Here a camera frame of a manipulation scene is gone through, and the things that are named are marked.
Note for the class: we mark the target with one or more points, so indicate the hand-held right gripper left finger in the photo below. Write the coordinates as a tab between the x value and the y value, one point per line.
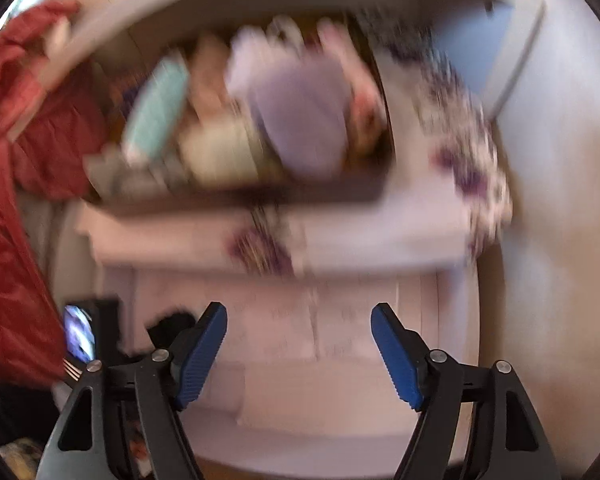
202	355

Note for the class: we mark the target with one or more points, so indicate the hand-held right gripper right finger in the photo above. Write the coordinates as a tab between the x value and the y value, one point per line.
395	360

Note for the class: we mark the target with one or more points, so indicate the white bedside nightstand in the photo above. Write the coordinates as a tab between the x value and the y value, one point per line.
330	440

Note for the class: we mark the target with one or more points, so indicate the amber plastic box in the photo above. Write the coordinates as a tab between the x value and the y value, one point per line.
280	195

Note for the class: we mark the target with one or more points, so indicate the cream knit hat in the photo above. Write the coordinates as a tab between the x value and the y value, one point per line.
220	155

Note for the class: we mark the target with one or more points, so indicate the light teal cloth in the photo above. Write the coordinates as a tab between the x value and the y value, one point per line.
155	115

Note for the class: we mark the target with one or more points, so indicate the purple knit hat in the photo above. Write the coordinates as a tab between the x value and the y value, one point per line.
300	120

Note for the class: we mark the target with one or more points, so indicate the pink floral socks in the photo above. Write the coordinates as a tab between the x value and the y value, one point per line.
365	105

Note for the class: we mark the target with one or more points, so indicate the pink cloth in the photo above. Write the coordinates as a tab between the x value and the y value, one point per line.
207	85

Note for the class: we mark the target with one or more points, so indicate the black knit hat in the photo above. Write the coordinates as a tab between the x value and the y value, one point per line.
172	327

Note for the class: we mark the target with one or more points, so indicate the white printed paper sheets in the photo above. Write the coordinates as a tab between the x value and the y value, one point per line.
340	320

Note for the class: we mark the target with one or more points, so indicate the red blanket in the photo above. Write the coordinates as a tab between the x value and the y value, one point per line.
10	260

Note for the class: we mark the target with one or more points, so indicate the white purple floral cloth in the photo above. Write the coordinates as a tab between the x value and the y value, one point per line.
460	170

